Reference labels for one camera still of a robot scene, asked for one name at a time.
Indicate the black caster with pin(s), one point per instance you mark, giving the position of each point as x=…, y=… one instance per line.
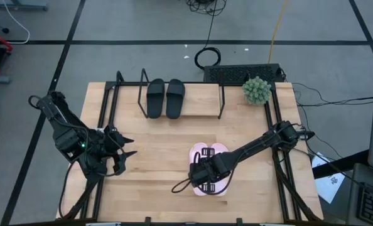
x=5, y=30

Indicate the green artificial plant ball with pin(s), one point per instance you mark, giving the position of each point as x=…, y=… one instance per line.
x=256, y=91

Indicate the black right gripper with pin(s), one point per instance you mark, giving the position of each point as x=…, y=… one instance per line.
x=210, y=169

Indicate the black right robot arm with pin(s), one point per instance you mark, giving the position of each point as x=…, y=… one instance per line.
x=255, y=142

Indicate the white paper sheet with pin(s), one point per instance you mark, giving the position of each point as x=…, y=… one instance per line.
x=327, y=185

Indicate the black slide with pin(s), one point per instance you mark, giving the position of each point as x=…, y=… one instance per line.
x=155, y=100
x=175, y=100

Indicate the black beam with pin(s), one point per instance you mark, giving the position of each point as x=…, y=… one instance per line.
x=337, y=164

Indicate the wooden shelf with black frame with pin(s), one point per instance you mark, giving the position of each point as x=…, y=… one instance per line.
x=199, y=100

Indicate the black power adapter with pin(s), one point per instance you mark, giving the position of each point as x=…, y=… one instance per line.
x=305, y=135

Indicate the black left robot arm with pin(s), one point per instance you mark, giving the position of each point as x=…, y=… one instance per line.
x=64, y=138

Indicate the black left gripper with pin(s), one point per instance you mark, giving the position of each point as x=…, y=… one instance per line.
x=114, y=150

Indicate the grey table foot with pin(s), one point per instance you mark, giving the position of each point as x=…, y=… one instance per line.
x=20, y=4

